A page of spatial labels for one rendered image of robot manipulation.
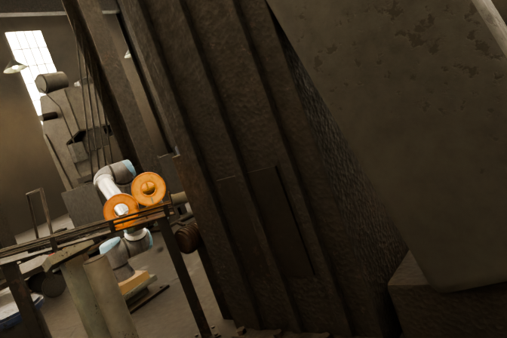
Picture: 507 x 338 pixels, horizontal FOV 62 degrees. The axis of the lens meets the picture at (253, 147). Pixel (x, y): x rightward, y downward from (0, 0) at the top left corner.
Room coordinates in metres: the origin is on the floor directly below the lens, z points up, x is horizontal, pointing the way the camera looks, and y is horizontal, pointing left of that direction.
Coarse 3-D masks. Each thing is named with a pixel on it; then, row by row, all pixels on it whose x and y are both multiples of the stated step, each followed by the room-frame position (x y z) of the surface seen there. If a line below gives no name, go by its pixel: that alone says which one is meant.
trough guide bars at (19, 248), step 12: (156, 204) 1.98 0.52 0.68; (168, 204) 1.93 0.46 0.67; (120, 216) 1.93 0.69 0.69; (144, 216) 1.90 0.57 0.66; (168, 216) 1.93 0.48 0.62; (84, 228) 1.83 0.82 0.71; (96, 228) 1.85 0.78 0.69; (36, 240) 1.84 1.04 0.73; (48, 240) 1.85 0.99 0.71; (60, 240) 1.81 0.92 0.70; (0, 252) 1.74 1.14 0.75; (12, 252) 1.81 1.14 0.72
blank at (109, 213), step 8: (112, 200) 1.89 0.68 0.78; (120, 200) 1.90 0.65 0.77; (128, 200) 1.91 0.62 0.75; (104, 208) 1.88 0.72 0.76; (112, 208) 1.89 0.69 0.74; (128, 208) 1.91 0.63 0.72; (136, 208) 1.92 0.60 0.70; (104, 216) 1.88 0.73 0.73; (112, 216) 1.89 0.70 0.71; (136, 216) 1.91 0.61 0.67; (120, 224) 1.89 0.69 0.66; (128, 224) 1.90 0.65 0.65
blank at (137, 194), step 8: (144, 176) 1.93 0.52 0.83; (152, 176) 1.94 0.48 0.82; (136, 184) 1.92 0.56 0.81; (160, 184) 1.95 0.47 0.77; (136, 192) 1.92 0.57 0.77; (160, 192) 1.94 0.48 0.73; (136, 200) 1.92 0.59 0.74; (144, 200) 1.92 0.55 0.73; (152, 200) 1.93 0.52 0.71; (160, 200) 1.94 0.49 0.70
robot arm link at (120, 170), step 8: (128, 160) 2.67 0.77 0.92; (112, 168) 2.59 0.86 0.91; (120, 168) 2.60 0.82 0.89; (128, 168) 2.62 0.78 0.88; (112, 176) 2.58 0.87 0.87; (120, 176) 2.60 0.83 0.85; (128, 176) 2.64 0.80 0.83; (120, 184) 2.64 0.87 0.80; (128, 184) 2.66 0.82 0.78; (128, 192) 2.68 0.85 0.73; (136, 232) 2.82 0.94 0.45; (144, 232) 2.87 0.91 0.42; (128, 240) 2.83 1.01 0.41; (136, 240) 2.83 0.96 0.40; (144, 240) 2.87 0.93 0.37; (136, 248) 2.85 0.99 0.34; (144, 248) 2.89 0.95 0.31
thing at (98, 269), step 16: (96, 256) 2.13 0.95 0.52; (96, 272) 2.03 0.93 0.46; (112, 272) 2.09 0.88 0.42; (96, 288) 2.03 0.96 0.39; (112, 288) 2.05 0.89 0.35; (112, 304) 2.03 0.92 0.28; (112, 320) 2.03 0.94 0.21; (128, 320) 2.06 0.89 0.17; (112, 336) 2.04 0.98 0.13; (128, 336) 2.04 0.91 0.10
